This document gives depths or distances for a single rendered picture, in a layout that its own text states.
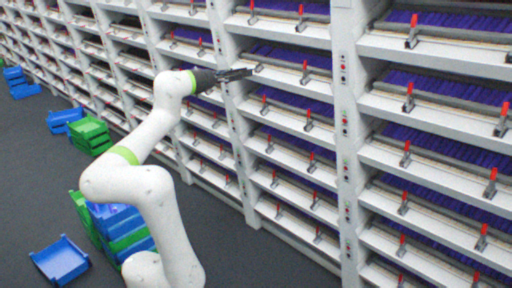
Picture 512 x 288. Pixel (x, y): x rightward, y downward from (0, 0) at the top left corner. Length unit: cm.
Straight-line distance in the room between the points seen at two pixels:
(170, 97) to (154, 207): 47
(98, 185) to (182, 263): 36
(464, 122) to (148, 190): 90
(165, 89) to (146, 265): 60
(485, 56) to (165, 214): 95
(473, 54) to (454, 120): 20
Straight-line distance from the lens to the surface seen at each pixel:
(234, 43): 194
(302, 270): 218
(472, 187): 141
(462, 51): 126
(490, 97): 137
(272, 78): 174
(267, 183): 213
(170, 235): 130
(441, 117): 135
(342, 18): 140
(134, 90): 311
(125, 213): 221
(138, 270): 153
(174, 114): 158
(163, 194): 120
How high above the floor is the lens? 158
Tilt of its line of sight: 29 degrees down
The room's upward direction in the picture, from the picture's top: 8 degrees counter-clockwise
